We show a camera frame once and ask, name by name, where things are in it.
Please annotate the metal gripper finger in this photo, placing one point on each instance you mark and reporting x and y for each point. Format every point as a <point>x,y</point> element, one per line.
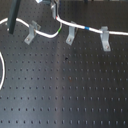
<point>54,8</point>

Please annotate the left metal cable clip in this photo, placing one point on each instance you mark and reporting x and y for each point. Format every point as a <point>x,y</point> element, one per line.
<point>32,32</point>

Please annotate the metal cable clip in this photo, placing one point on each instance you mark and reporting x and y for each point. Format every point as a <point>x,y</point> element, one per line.
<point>32,32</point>
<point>105,39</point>
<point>71,35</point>

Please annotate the middle metal cable clip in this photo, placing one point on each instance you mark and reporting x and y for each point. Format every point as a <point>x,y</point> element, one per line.
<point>71,35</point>

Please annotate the dark vertical post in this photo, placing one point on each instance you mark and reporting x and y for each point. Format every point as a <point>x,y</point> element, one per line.
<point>13,15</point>

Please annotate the right metal cable clip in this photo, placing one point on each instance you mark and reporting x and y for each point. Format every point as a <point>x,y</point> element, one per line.
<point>105,39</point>

